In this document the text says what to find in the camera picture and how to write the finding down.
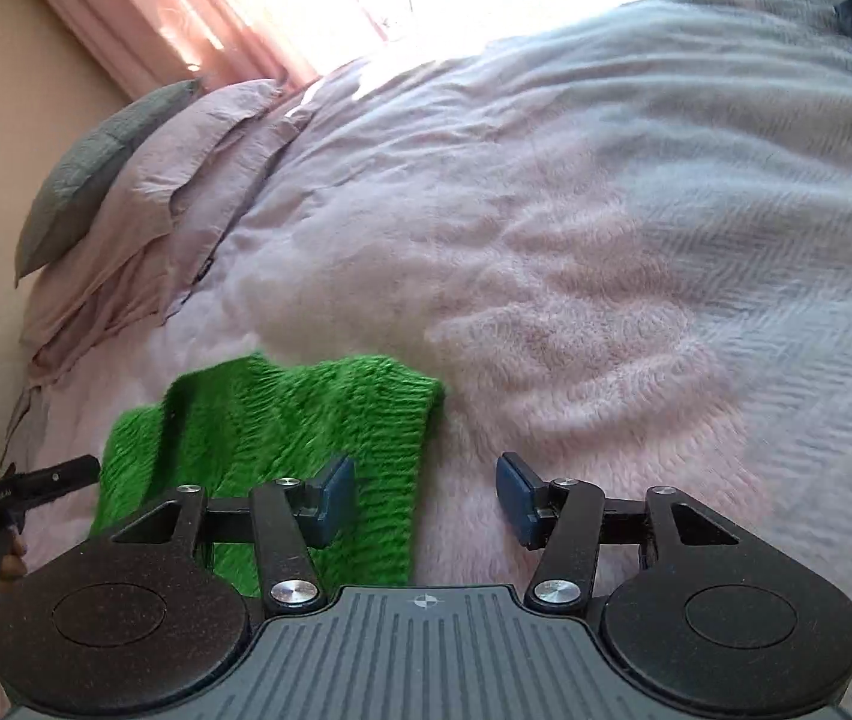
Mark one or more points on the green knit sweater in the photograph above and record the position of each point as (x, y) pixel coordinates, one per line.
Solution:
(276, 457)

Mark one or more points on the white textured bedspread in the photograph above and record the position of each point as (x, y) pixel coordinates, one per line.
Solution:
(786, 187)

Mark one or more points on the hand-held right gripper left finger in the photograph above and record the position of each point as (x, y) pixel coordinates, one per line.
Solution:
(337, 496)

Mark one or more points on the pink curtain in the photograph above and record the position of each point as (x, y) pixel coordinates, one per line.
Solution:
(171, 7)

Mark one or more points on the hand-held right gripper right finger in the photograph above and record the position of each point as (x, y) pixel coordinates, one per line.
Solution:
(514, 496)

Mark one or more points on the pink wrinkled pillow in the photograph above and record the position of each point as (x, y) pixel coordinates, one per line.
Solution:
(163, 240)

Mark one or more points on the pink fleece blanket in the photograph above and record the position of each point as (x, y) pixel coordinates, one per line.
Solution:
(546, 300)

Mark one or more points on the grey pillow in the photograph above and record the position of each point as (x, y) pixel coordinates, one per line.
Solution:
(77, 172)

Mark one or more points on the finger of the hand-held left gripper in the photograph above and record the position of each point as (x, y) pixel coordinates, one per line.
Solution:
(66, 476)

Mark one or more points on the lavender duvet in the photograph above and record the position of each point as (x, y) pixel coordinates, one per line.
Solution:
(306, 187)

